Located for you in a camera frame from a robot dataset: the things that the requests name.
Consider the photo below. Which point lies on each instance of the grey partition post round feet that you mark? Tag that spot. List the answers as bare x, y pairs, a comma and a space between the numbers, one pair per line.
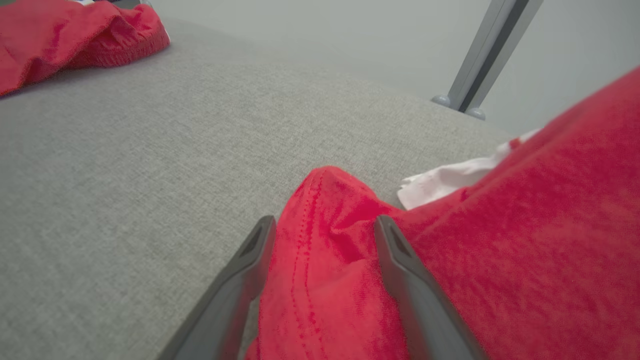
492, 45

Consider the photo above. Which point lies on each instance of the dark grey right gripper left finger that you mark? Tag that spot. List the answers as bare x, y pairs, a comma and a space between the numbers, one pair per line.
235, 290

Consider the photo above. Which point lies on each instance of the red white lettered jersey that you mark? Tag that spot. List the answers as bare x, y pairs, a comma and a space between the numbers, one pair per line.
525, 250

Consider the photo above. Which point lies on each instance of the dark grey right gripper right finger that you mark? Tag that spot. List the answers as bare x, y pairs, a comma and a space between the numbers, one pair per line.
420, 305

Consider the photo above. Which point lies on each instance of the red shorts with white stripe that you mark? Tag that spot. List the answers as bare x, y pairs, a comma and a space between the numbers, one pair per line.
60, 40

